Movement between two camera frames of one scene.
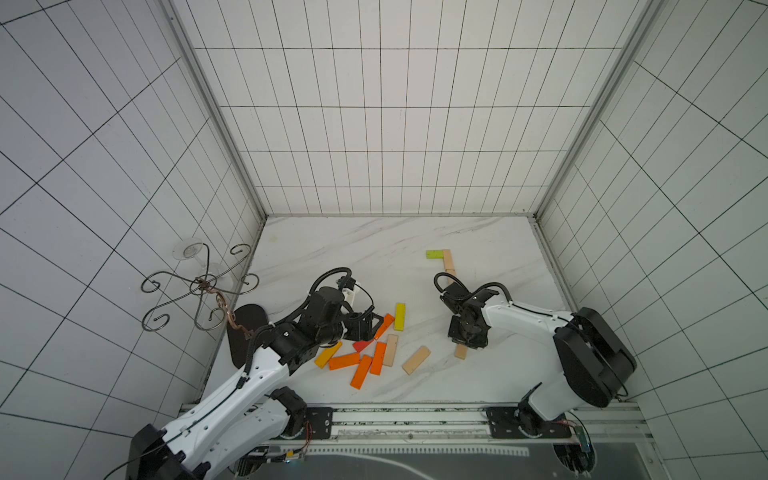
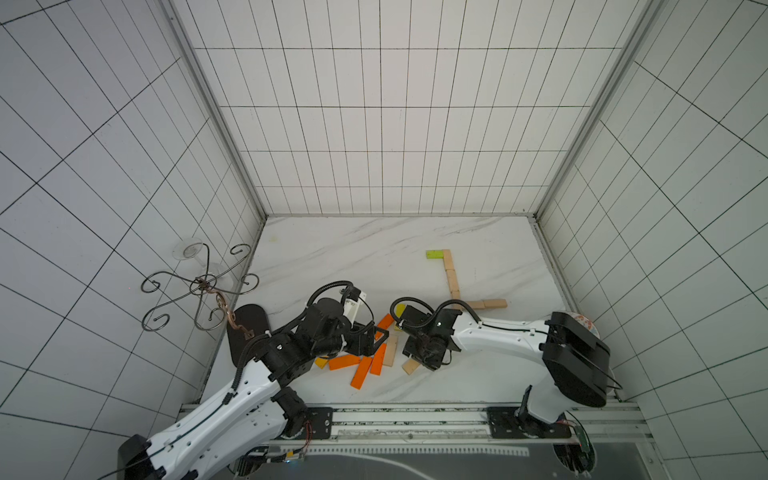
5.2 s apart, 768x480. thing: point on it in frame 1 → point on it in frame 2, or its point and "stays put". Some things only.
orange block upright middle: (378, 358) stays put
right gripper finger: (456, 332) → (414, 347)
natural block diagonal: (449, 262) stays put
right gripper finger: (475, 334) → (433, 359)
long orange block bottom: (361, 371) stays put
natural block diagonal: (416, 359) stays put
